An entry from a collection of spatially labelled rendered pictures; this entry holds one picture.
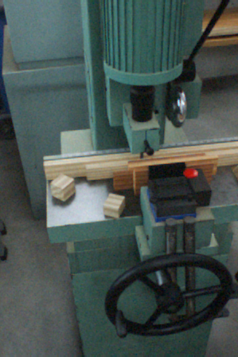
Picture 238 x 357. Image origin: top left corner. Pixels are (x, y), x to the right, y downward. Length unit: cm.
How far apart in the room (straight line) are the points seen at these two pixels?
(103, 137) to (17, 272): 104
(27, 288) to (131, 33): 144
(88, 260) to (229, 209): 38
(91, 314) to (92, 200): 39
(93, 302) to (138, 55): 71
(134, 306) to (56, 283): 79
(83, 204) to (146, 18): 46
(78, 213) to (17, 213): 139
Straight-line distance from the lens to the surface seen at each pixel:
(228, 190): 106
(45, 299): 193
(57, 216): 97
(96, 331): 134
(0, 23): 261
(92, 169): 104
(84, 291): 116
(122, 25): 82
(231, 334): 185
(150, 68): 84
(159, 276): 94
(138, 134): 95
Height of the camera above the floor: 157
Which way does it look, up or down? 39 degrees down
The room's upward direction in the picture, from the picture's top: 2 degrees counter-clockwise
